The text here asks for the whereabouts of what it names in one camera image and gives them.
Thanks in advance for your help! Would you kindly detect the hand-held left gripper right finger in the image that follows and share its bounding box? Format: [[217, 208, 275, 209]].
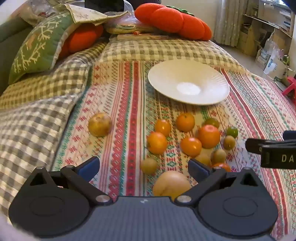
[[174, 159, 260, 205]]

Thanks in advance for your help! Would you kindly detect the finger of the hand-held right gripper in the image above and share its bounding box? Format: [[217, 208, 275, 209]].
[[245, 138, 296, 153], [283, 130, 296, 141]]

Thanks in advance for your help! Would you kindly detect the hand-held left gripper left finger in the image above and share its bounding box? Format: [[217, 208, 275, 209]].
[[29, 156, 111, 205]]

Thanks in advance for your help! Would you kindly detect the small yellow-brown fruit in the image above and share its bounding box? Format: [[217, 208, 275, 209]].
[[211, 149, 227, 164], [194, 153, 212, 166], [141, 158, 158, 175], [223, 136, 236, 151]]

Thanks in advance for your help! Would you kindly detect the small green citrus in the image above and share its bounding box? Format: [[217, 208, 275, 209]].
[[226, 126, 239, 139]]

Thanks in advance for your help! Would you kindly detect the pale yellow melon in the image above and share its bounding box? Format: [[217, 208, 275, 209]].
[[153, 171, 191, 202]]

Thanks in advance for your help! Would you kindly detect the large orange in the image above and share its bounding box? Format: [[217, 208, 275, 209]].
[[197, 125, 221, 149]]

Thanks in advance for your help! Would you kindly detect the brown round pear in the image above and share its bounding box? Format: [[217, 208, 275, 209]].
[[88, 113, 113, 138]]

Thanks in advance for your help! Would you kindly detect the green-orange tangerine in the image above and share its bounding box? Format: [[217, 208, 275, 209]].
[[203, 118, 220, 129]]

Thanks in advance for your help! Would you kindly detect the orange tangerine with stem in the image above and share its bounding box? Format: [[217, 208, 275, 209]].
[[146, 131, 168, 155]]

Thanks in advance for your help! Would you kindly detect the white ribbed plate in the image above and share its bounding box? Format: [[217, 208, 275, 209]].
[[147, 60, 230, 106]]

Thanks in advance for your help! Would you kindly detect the red plastic stool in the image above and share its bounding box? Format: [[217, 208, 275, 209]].
[[281, 76, 296, 105]]

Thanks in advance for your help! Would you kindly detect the striped patterned blanket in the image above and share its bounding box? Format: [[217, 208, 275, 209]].
[[50, 59, 296, 241]]

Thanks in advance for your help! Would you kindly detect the white plastic bag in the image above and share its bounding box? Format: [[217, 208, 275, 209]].
[[260, 38, 294, 81]]

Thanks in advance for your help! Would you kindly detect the checked blanket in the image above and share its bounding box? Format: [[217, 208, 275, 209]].
[[0, 38, 253, 223]]

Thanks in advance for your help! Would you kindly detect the wooden shelf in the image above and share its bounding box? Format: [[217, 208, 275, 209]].
[[240, 0, 296, 56]]

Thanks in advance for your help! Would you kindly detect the beige curtain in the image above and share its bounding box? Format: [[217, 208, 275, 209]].
[[214, 0, 255, 47]]

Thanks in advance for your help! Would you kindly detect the small orange pumpkin cushion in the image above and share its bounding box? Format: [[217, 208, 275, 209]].
[[58, 23, 104, 58]]

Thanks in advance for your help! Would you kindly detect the green embroidered pillow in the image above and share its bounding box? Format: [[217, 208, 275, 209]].
[[8, 11, 77, 85]]

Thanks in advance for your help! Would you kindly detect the clear bag of folded cloth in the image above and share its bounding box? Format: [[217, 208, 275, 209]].
[[104, 10, 158, 35]]

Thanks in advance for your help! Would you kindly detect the large orange pumpkin cushion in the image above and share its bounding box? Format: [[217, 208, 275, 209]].
[[135, 3, 212, 42]]

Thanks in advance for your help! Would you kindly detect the green sofa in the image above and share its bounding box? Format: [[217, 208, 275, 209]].
[[0, 15, 35, 93]]

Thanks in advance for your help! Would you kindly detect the cream patterned cloth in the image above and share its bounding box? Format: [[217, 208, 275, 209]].
[[62, 3, 136, 26]]

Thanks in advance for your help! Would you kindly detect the black bag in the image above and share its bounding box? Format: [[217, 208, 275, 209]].
[[84, 0, 160, 12]]

